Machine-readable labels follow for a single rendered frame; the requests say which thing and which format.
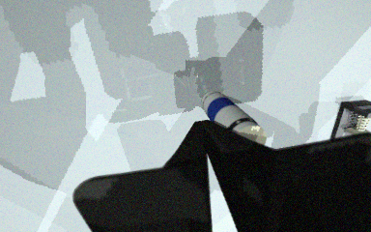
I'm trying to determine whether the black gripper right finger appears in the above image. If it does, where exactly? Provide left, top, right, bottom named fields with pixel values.
left=202, top=120, right=371, bottom=232

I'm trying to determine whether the white and blue battery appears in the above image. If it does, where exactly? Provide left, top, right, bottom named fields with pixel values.
left=202, top=91, right=267, bottom=145

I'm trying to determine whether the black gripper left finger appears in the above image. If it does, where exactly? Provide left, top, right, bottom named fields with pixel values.
left=72, top=121, right=213, bottom=232

